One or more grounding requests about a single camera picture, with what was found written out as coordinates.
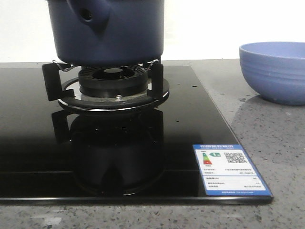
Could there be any light blue ceramic bowl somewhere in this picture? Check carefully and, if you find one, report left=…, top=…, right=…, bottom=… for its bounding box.
left=239, top=42, right=305, bottom=105

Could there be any black pot support grate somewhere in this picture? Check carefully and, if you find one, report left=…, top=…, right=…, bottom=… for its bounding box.
left=42, top=60, right=169, bottom=113

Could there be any dark blue cooking pot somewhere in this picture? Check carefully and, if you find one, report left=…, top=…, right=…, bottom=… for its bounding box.
left=47, top=0, right=164, bottom=66

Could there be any black gas burner head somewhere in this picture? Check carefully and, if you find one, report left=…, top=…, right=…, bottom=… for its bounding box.
left=78, top=65, right=148, bottom=98

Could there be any blue energy efficiency label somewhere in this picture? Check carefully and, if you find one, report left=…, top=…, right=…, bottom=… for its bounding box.
left=193, top=144, right=272, bottom=197

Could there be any black glass gas stove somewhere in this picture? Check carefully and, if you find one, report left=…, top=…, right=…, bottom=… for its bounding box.
left=0, top=66, right=273, bottom=205

